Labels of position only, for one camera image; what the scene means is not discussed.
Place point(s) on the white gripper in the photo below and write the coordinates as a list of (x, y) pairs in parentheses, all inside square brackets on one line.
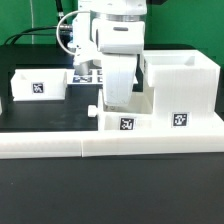
[(118, 72)]

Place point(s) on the white front drawer tray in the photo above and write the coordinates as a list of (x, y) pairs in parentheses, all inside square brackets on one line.
[(136, 116)]

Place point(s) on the white drawer tray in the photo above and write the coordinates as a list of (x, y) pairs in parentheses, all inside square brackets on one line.
[(39, 84), (136, 116)]

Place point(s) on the white drawer cabinet box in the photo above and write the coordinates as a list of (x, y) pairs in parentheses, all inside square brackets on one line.
[(183, 87)]

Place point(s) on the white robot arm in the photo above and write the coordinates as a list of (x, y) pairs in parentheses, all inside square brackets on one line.
[(110, 34)]

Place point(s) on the white rear drawer tray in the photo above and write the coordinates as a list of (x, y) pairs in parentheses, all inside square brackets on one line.
[(39, 84)]

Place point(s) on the white marker tag sheet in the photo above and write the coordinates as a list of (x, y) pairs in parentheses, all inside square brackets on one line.
[(94, 77)]

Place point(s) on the white L-shaped border wall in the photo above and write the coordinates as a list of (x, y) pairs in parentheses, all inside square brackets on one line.
[(208, 138)]

